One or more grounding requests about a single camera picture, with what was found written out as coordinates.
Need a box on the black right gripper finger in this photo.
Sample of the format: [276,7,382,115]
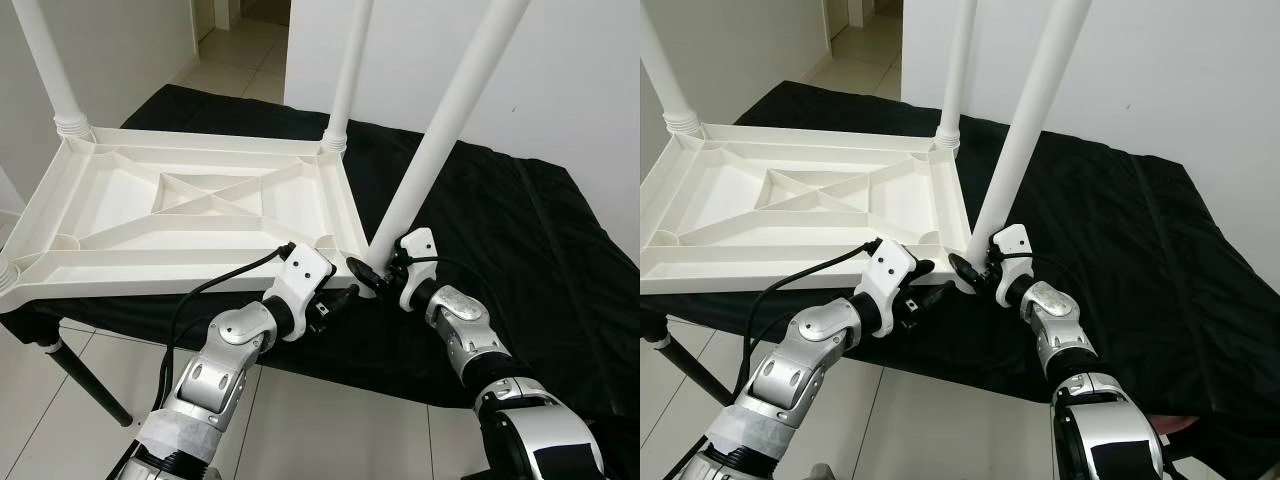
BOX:
[946,252,987,295]
[344,256,387,298]

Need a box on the white plastic children table top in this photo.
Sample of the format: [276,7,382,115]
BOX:
[0,125,376,316]
[640,122,976,296]

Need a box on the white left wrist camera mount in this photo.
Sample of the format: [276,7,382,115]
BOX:
[852,240,920,339]
[261,245,337,342]

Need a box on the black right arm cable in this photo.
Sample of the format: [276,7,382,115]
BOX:
[403,254,493,301]
[1000,250,1076,286]

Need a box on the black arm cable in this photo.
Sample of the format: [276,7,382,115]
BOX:
[160,243,297,401]
[735,238,882,396]
[403,254,493,301]
[1000,250,1076,286]

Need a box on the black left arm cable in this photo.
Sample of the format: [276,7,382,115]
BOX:
[735,238,882,396]
[160,243,297,401]

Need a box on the black metal frame leg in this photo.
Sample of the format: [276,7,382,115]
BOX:
[35,335,136,429]
[655,335,737,407]

